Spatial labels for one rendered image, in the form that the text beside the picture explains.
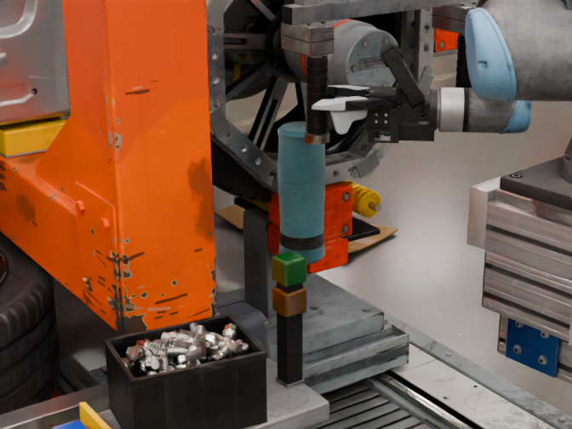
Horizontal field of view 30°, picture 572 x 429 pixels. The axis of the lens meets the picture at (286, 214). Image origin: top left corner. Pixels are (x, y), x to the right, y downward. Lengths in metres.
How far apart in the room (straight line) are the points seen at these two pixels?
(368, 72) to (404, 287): 1.26
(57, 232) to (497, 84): 0.82
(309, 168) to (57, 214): 0.46
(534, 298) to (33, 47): 1.03
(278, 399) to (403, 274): 1.62
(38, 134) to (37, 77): 0.11
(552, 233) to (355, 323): 0.98
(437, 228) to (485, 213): 2.03
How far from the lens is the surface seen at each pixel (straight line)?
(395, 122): 1.80
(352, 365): 2.39
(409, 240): 3.46
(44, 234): 1.90
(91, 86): 1.59
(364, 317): 2.40
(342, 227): 2.19
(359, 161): 2.19
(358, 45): 1.94
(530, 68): 1.37
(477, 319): 2.95
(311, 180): 1.96
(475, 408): 2.37
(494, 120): 1.80
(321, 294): 2.51
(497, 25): 1.38
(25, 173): 1.97
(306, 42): 1.79
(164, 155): 1.59
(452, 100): 1.79
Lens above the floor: 1.26
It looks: 20 degrees down
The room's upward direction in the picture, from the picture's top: straight up
